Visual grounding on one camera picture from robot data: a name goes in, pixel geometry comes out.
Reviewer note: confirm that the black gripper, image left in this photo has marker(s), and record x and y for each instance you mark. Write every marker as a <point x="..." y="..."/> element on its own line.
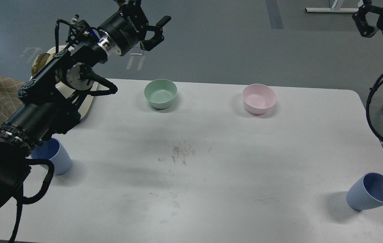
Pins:
<point x="129" y="25"/>

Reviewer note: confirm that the white desk leg base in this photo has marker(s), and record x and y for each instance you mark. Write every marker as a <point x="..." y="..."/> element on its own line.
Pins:
<point x="335" y="6"/>

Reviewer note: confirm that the blue cup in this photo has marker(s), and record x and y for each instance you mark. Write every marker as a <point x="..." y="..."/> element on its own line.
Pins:
<point x="54" y="151"/>
<point x="366" y="193"/>

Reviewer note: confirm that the green bowl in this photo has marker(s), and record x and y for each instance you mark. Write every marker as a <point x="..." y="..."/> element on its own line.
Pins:
<point x="161" y="93"/>

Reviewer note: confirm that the toast slice, left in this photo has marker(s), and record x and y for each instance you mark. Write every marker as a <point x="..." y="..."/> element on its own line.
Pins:
<point x="40" y="61"/>

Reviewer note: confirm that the pink bowl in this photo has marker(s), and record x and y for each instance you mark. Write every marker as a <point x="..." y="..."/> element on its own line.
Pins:
<point x="258" y="99"/>

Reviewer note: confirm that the cream toaster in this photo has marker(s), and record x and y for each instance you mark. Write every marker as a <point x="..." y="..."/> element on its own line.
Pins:
<point x="85" y="101"/>

